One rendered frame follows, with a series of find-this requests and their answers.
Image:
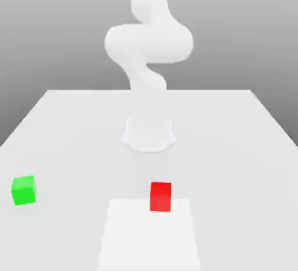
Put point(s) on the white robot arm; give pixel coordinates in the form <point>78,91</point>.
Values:
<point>149,43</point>

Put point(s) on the small red cube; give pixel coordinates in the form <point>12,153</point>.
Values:
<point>160,197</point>

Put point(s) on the small green cube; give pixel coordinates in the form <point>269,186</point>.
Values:
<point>24,190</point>

